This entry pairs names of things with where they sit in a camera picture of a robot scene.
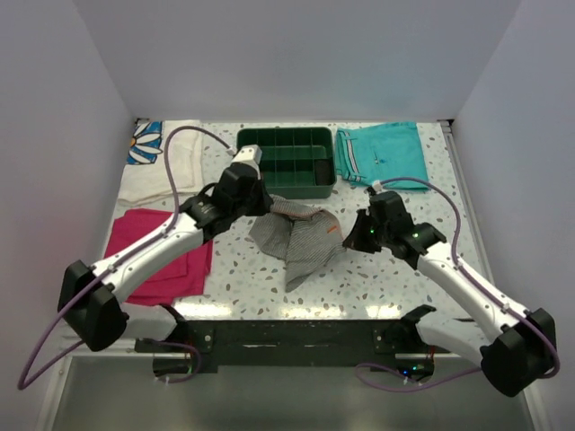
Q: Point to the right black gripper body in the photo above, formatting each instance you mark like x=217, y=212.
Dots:
x=384, y=233

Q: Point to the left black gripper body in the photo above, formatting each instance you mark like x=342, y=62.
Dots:
x=255, y=205

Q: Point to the grey striped underwear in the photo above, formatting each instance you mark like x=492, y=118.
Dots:
x=305, y=238

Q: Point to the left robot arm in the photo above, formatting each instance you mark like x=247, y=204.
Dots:
x=91, y=296

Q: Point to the green divided plastic tray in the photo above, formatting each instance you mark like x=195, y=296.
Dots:
x=287, y=161

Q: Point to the teal folded shorts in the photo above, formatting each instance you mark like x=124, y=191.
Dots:
x=389, y=152

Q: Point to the black item in tray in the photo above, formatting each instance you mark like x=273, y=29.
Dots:
x=322, y=173

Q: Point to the cream daisy print shirt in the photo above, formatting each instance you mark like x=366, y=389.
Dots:
x=144, y=178

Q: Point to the pink folded cloth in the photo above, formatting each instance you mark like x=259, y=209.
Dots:
x=167, y=265

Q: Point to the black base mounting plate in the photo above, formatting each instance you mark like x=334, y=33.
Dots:
x=302, y=343

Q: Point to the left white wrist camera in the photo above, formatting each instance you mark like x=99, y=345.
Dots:
x=249, y=155

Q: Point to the aluminium frame rail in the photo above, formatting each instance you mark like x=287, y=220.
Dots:
x=447, y=131

